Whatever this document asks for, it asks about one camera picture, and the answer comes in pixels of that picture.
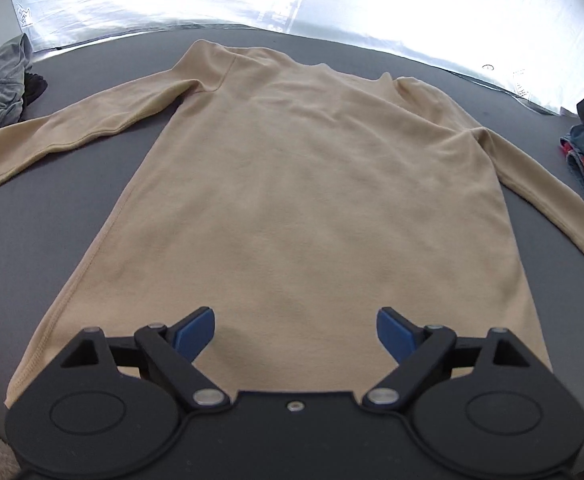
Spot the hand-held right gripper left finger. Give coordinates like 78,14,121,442
32,306,231,411

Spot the white carrot-print sheet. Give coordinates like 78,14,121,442
4,0,584,117

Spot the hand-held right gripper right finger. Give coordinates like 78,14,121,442
362,307,555,411

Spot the small black crumpled garment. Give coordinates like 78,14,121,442
22,72,49,108

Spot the beige long-sleeve shirt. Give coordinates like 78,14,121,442
0,39,584,408

